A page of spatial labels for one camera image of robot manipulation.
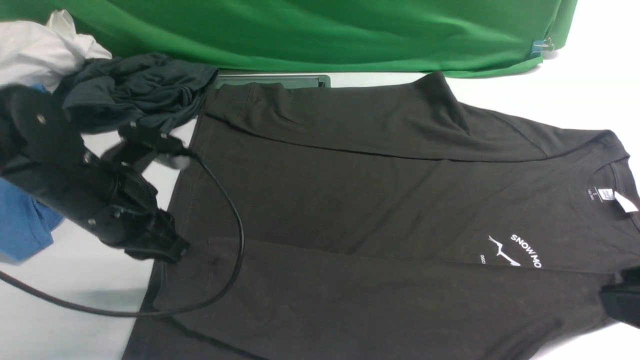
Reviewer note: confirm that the blue crumpled shirt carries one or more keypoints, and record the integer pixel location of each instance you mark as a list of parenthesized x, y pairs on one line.
[(25, 224)]

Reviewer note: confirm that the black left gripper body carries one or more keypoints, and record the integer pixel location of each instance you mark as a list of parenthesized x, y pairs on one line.
[(124, 210)]

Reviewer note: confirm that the white crumpled shirt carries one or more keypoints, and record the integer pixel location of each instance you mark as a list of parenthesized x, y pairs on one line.
[(41, 56)]

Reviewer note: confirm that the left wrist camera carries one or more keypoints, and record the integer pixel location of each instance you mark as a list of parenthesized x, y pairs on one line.
[(141, 145)]

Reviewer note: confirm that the dark teal crumpled shirt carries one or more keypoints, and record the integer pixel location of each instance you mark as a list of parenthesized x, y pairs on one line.
[(152, 90)]

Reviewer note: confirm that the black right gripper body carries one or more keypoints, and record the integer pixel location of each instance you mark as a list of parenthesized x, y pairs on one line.
[(621, 300)]

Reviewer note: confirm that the blue binder clip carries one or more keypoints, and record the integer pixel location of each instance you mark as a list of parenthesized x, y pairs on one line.
[(541, 46)]

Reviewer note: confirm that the gray long-sleeved shirt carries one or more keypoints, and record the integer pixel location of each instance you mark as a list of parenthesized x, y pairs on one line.
[(397, 223)]

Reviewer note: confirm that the green backdrop cloth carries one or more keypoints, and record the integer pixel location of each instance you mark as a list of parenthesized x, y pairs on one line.
[(461, 38)]

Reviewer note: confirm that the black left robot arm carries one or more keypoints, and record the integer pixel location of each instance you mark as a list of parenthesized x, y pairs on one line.
[(43, 154)]

